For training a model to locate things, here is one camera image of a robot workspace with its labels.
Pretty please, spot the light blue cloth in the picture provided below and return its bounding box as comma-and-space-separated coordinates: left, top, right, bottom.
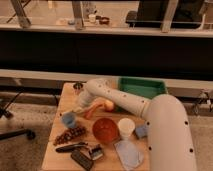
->
114, 140, 144, 171

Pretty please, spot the orange carrot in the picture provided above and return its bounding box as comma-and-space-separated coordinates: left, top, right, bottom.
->
84, 100, 105, 119

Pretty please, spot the black office chair base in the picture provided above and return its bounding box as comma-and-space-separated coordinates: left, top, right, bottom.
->
0, 91, 37, 142

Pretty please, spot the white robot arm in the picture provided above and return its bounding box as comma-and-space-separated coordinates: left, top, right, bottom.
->
74, 78, 197, 171

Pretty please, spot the bunch of dark grapes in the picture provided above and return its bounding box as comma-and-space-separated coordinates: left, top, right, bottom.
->
53, 126, 87, 146

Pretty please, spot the black handled knife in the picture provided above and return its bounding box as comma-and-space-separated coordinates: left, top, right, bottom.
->
55, 142, 88, 153

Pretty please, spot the green plastic tray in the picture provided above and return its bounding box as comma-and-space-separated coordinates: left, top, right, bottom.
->
118, 77, 167, 99

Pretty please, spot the orange bowl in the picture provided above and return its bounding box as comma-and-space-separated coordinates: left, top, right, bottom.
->
92, 118, 118, 144

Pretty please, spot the yellow red apple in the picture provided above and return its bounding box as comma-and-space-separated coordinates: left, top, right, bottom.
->
104, 100, 115, 112

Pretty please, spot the black rectangular block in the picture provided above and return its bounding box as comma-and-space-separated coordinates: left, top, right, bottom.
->
71, 150, 94, 171

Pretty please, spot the white cup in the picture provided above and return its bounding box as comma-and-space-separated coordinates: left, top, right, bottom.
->
118, 118, 135, 140

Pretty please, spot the small metal cup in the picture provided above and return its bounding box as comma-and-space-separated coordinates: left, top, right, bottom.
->
73, 82, 83, 95

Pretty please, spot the small black white brush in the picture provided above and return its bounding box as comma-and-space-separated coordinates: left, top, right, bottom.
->
89, 145, 104, 160

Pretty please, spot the blue cup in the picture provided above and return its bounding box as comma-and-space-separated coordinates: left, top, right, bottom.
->
61, 113, 76, 128

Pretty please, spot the blue sponge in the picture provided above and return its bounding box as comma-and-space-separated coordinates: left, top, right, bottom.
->
135, 125, 147, 139

